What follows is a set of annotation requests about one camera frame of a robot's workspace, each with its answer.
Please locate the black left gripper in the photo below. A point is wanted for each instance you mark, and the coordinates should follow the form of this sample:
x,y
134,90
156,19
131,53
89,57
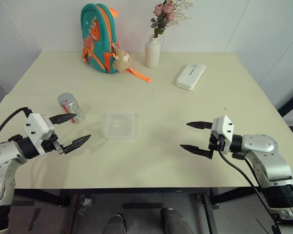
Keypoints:
x,y
50,144

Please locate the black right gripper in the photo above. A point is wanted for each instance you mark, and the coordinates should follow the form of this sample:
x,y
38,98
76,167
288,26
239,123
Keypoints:
x,y
216,142

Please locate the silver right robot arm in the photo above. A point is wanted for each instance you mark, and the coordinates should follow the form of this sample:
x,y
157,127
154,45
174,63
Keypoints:
x,y
266,151

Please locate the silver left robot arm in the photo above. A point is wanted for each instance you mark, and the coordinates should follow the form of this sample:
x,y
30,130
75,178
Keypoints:
x,y
0,156

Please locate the clear plastic jar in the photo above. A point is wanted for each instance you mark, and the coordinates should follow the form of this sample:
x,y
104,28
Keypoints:
x,y
75,109

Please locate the grey plastic jar lid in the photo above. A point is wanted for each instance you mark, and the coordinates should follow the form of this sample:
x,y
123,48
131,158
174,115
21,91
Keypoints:
x,y
64,98

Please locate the clear plastic rectangular container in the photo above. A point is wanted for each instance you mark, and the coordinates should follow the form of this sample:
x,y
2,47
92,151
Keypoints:
x,y
121,124

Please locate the white oblong case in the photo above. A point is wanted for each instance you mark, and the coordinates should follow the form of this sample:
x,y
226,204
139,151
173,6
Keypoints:
x,y
190,76

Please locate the dark grey rounded shape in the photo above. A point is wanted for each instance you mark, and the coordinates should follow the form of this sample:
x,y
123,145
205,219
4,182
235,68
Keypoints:
x,y
114,224
175,220

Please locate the white ceramic vase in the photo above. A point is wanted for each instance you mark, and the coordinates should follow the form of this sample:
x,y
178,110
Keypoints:
x,y
152,53

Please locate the teal dinosaur backpack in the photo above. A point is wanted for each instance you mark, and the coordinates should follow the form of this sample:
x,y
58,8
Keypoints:
x,y
98,36

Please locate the pink artificial flower bunch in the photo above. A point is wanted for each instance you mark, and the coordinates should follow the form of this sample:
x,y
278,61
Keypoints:
x,y
164,14

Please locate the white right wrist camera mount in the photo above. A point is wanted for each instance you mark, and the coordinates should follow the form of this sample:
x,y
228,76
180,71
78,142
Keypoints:
x,y
223,126

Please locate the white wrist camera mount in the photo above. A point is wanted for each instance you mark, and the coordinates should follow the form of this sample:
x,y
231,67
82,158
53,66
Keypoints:
x,y
37,124
223,126

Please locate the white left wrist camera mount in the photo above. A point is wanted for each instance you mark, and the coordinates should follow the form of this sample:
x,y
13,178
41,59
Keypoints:
x,y
37,124

